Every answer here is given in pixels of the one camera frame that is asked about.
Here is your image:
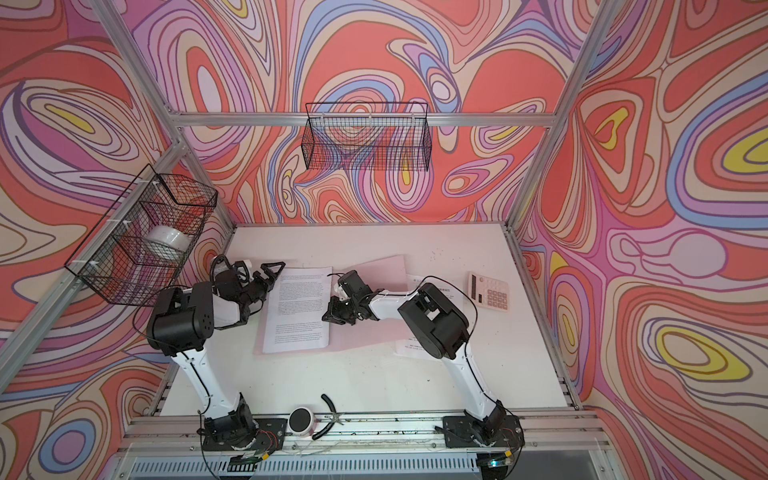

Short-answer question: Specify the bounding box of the side black wire basket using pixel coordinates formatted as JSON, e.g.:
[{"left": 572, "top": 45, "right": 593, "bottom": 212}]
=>
[{"left": 65, "top": 165, "right": 218, "bottom": 306}]

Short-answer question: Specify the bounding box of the black curved cable piece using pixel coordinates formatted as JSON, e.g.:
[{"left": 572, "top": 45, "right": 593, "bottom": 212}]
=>
[{"left": 311, "top": 393, "right": 341, "bottom": 442}]

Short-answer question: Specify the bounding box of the back black wire basket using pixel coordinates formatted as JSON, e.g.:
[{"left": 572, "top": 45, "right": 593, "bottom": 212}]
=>
[{"left": 301, "top": 101, "right": 432, "bottom": 172}]

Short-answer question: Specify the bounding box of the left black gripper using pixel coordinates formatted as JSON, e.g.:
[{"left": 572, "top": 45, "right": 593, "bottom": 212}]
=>
[{"left": 236, "top": 263, "right": 284, "bottom": 308}]

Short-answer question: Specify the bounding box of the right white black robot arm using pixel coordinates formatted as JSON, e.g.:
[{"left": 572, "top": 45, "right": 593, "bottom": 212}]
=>
[{"left": 322, "top": 270, "right": 508, "bottom": 446}]

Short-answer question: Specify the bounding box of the pink white calculator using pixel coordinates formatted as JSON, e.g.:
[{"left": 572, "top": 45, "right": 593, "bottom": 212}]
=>
[{"left": 467, "top": 272, "right": 510, "bottom": 312}]

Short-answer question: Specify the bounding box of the printed paper sheet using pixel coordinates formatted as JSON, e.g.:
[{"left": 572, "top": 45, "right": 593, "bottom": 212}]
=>
[
  {"left": 395, "top": 274, "right": 456, "bottom": 361},
  {"left": 261, "top": 267, "right": 332, "bottom": 354}
]

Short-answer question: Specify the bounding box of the pink paper folder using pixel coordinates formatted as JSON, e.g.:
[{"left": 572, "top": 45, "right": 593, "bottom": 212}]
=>
[{"left": 254, "top": 255, "right": 411, "bottom": 355}]

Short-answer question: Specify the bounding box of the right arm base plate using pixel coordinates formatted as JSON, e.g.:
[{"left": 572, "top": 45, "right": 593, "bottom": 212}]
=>
[{"left": 434, "top": 415, "right": 526, "bottom": 452}]

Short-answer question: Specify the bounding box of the white tape roll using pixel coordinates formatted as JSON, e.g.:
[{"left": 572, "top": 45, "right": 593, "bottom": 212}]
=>
[{"left": 144, "top": 225, "right": 191, "bottom": 262}]

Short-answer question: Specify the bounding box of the round black white puck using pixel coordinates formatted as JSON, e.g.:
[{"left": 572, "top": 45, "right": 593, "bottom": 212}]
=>
[{"left": 287, "top": 406, "right": 317, "bottom": 437}]

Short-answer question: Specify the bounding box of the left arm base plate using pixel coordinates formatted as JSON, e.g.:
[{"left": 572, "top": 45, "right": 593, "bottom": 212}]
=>
[{"left": 202, "top": 417, "right": 288, "bottom": 453}]

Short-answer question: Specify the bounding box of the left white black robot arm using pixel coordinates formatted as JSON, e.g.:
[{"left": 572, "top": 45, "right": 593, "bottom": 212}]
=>
[{"left": 144, "top": 255, "right": 286, "bottom": 451}]

